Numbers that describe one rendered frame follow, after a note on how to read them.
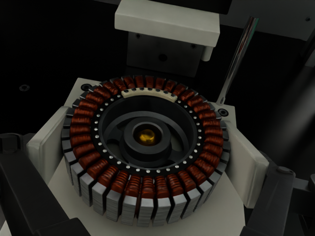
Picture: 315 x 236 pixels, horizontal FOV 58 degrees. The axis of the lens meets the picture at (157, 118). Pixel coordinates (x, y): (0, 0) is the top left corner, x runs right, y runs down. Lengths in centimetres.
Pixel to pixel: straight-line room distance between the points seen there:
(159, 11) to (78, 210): 13
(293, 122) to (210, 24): 17
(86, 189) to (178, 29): 10
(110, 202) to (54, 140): 5
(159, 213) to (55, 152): 7
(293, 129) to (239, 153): 13
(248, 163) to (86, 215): 10
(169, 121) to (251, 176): 8
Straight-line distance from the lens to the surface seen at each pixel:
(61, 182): 21
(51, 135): 17
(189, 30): 17
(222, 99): 27
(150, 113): 22
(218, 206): 21
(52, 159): 17
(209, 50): 30
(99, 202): 17
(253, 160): 16
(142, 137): 19
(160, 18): 17
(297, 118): 32
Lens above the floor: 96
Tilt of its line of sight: 47 degrees down
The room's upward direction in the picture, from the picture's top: 11 degrees clockwise
